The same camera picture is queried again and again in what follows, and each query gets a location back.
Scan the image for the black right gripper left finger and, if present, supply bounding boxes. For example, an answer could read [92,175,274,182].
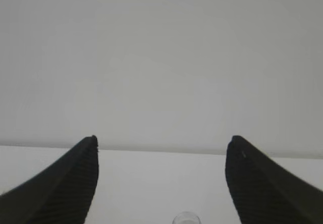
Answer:
[1,136,99,223]

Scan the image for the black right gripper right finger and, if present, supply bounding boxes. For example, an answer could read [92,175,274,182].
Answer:
[225,135,322,223]

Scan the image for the clear green-label water bottle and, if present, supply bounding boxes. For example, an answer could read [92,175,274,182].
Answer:
[172,211,201,224]

